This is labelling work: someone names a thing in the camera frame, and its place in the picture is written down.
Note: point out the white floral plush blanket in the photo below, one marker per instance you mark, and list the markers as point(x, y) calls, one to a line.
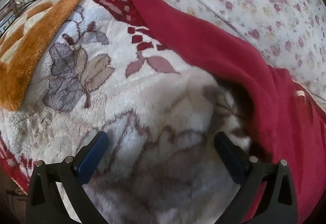
point(104, 71)

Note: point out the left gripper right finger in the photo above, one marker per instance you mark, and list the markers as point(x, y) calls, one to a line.
point(266, 193)

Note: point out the red knit garment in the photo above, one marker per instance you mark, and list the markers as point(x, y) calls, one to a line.
point(285, 122)

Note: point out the orange patterned blanket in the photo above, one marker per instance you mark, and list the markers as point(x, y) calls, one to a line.
point(24, 44)

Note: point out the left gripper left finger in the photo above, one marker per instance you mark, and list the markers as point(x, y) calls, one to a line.
point(44, 203)

